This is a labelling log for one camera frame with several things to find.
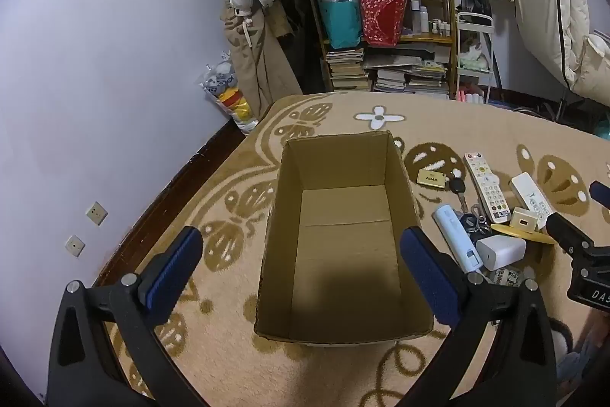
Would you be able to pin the metal key bunch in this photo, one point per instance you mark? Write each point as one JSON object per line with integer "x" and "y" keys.
{"x": 474, "y": 221}

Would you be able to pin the white charger cube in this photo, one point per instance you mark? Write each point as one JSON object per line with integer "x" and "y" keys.
{"x": 500, "y": 252}

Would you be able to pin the yellow round disc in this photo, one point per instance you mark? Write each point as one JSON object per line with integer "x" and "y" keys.
{"x": 533, "y": 237}

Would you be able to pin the teal bag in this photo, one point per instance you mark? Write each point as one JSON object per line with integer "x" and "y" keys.
{"x": 340, "y": 21}

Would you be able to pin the cardboard box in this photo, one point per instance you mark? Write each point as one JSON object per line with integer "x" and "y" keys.
{"x": 343, "y": 254}

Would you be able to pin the khaki hanging coat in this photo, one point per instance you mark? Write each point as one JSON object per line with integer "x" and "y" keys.
{"x": 252, "y": 54}

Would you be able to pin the white wall socket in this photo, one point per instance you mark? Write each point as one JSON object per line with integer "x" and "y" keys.
{"x": 75, "y": 246}
{"x": 96, "y": 213}

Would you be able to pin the short white remote control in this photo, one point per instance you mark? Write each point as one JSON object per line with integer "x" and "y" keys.
{"x": 526, "y": 192}

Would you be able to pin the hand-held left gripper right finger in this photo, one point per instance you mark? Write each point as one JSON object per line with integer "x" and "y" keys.
{"x": 429, "y": 273}

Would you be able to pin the bag of plush toys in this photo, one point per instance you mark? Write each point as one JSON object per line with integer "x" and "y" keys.
{"x": 228, "y": 94}

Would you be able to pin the white metal cart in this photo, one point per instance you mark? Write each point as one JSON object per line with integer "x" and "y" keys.
{"x": 476, "y": 75}

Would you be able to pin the grey white cloth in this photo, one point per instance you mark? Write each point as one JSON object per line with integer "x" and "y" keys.
{"x": 569, "y": 364}

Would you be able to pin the dark item on cart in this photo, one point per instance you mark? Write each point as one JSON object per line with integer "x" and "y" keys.
{"x": 475, "y": 6}

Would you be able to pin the small cream box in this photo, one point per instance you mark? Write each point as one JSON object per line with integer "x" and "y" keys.
{"x": 523, "y": 220}

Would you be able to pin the black metal frame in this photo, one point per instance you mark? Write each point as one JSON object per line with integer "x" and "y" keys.
{"x": 562, "y": 109}

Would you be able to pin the pink white bottles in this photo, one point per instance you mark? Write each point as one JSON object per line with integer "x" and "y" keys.
{"x": 469, "y": 94}

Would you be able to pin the messy pile of magazines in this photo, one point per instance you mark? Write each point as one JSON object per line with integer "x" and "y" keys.
{"x": 410, "y": 75}

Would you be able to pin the white hanging duvet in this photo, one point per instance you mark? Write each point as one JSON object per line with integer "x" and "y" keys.
{"x": 572, "y": 6}

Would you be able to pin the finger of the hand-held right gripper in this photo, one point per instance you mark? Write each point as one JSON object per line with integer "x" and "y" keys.
{"x": 567, "y": 230}
{"x": 601, "y": 191}

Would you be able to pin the wooden shelf unit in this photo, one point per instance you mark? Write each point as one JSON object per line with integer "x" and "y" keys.
{"x": 448, "y": 6}

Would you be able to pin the black hanging garment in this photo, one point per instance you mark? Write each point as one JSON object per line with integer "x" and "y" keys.
{"x": 298, "y": 35}

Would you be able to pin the pale green tissue packs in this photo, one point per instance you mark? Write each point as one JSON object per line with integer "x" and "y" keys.
{"x": 474, "y": 59}

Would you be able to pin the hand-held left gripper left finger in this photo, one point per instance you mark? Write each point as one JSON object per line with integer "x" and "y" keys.
{"x": 167, "y": 278}

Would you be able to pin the row of small cosmetic bottles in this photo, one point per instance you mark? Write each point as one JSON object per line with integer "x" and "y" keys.
{"x": 422, "y": 18}

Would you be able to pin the red patterned gift bag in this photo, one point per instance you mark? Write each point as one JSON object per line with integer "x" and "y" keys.
{"x": 381, "y": 18}

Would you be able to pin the white blue cylindrical device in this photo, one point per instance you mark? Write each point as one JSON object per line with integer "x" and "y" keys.
{"x": 452, "y": 230}

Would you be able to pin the cartoon printed card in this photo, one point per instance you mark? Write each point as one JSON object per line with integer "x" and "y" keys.
{"x": 507, "y": 277}

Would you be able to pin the gold rectangular tag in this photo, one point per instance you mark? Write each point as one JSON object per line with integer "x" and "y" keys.
{"x": 431, "y": 178}

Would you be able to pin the long white remote control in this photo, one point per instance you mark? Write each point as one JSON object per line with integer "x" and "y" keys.
{"x": 486, "y": 187}

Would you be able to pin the neat stack of books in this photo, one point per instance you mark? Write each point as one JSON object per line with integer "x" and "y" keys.
{"x": 348, "y": 71}

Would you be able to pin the black car key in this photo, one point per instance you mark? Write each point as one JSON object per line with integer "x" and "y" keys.
{"x": 457, "y": 187}

